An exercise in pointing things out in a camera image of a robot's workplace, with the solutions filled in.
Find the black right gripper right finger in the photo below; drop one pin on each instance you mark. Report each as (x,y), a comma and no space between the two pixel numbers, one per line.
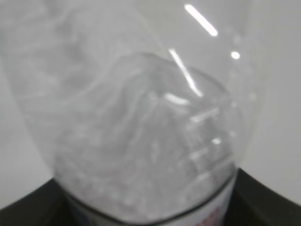
(253,204)

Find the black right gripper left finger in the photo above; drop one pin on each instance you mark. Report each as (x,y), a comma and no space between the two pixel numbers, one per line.
(46,206)

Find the clear plastic water bottle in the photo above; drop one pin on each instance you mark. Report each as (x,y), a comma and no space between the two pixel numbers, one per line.
(141,109)

